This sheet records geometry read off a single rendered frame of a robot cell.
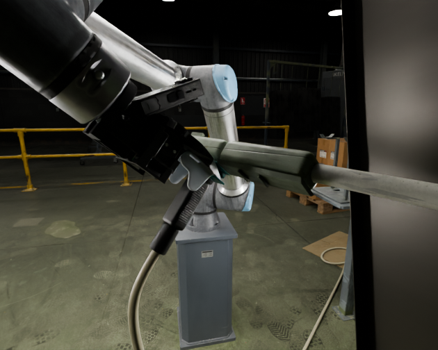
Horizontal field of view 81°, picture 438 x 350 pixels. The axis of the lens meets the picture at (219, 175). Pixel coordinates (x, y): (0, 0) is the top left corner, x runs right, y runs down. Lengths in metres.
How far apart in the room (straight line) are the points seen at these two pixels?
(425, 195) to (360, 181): 0.06
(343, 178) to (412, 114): 0.15
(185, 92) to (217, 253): 1.06
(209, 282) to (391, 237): 1.10
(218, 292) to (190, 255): 0.27
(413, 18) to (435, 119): 0.13
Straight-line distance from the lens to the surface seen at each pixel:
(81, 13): 0.37
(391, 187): 0.31
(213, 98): 0.87
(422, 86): 0.42
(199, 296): 1.47
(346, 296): 1.90
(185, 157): 0.39
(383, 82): 0.46
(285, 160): 0.34
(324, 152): 4.00
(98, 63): 0.32
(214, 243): 1.32
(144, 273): 0.44
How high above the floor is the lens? 1.23
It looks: 13 degrees down
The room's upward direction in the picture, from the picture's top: straight up
